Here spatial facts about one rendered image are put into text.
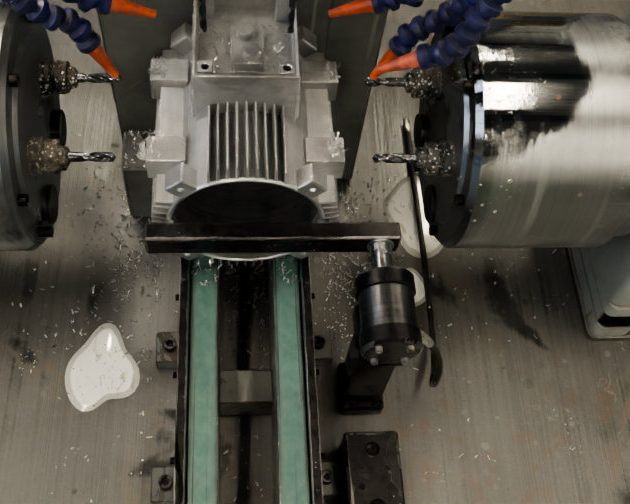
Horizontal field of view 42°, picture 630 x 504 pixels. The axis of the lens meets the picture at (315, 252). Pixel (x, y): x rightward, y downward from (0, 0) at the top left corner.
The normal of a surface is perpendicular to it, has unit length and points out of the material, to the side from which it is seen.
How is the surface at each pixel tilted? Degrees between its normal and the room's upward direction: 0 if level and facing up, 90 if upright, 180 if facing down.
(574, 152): 47
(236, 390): 0
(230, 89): 90
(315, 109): 0
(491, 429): 0
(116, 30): 90
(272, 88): 90
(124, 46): 90
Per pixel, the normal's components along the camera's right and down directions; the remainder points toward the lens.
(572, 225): 0.06, 0.82
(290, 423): 0.08, -0.49
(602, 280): -1.00, 0.00
